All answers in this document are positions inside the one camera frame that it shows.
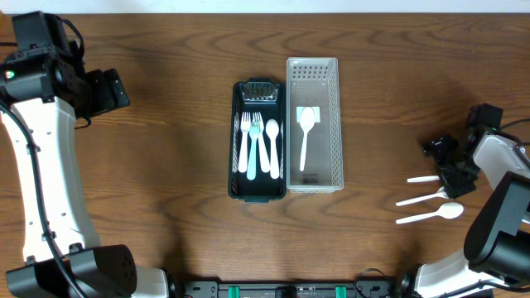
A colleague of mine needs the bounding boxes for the white plastic fork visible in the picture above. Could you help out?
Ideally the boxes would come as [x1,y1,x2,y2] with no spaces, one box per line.
[247,120,260,180]
[238,112,251,173]
[254,112,270,173]

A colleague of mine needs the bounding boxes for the white plastic spoon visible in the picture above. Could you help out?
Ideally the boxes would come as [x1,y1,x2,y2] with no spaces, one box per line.
[396,202,464,224]
[299,107,316,171]
[266,119,279,179]
[407,175,440,183]
[396,187,449,206]

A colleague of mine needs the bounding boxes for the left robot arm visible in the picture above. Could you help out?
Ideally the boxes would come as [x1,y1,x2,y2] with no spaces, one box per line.
[1,11,171,298]

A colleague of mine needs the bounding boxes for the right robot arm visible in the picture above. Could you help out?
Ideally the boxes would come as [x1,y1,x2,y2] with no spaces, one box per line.
[395,103,529,297]

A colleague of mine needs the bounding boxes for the black plastic basket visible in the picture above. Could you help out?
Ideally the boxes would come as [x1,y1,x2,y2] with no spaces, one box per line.
[228,79,287,203]

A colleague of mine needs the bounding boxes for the white label in basket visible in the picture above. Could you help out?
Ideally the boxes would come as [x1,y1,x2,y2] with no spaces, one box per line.
[296,106,320,123]

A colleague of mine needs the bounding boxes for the clear plastic basket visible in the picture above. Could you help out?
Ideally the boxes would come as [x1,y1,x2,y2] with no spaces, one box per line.
[286,57,345,193]

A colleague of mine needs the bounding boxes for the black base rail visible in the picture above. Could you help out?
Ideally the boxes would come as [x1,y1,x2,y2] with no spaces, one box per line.
[182,271,418,298]

